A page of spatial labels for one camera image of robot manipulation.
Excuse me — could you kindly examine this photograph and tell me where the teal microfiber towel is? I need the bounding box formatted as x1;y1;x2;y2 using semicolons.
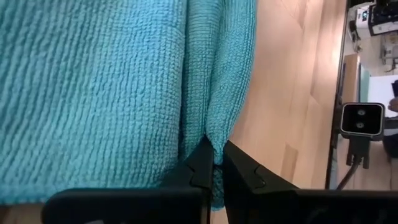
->
0;0;258;212

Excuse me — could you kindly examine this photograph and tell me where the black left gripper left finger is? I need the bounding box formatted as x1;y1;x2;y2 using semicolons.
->
42;136;215;224

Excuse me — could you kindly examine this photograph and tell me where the black camera cable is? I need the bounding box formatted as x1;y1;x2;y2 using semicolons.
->
335;154;364;191

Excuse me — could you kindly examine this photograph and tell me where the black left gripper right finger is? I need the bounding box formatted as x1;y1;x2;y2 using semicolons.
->
222;139;398;224

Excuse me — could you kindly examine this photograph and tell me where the white office machine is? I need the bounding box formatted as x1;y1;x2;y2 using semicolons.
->
347;0;398;37

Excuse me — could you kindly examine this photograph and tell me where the black metal table frame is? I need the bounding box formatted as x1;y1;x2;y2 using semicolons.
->
324;0;351;190

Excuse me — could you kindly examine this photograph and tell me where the person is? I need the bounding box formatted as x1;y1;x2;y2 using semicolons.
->
382;79;398;163

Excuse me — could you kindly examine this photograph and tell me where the grey table-level camera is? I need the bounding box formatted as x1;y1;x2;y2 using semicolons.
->
338;101;386;170

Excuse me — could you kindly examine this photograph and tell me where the person's hand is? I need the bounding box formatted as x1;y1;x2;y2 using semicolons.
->
387;96;398;113

